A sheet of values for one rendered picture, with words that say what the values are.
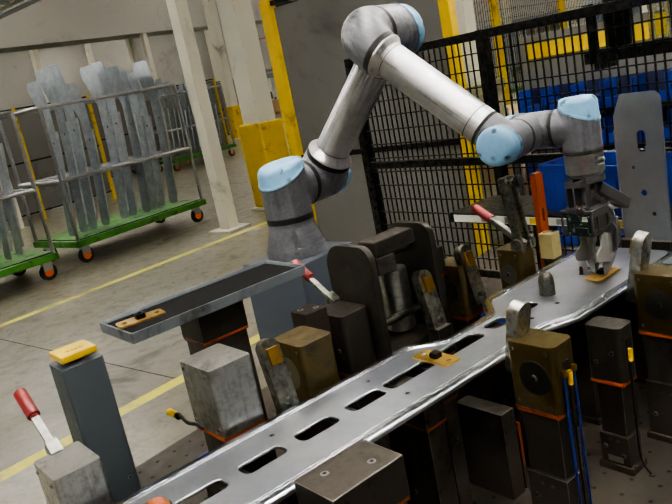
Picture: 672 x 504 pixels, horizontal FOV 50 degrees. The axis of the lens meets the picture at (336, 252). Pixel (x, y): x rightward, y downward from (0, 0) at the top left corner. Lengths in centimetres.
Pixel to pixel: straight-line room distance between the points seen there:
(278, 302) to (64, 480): 82
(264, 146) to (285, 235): 739
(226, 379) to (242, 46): 813
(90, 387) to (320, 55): 325
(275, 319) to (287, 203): 29
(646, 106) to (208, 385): 113
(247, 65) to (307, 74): 482
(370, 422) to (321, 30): 334
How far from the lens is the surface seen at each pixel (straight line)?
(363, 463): 96
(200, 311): 128
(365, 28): 152
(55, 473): 110
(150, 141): 964
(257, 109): 916
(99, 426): 129
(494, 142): 138
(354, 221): 435
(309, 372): 125
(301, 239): 172
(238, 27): 917
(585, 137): 147
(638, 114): 178
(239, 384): 117
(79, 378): 125
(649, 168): 179
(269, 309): 179
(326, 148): 178
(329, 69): 424
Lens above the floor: 151
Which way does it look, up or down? 14 degrees down
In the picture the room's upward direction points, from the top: 11 degrees counter-clockwise
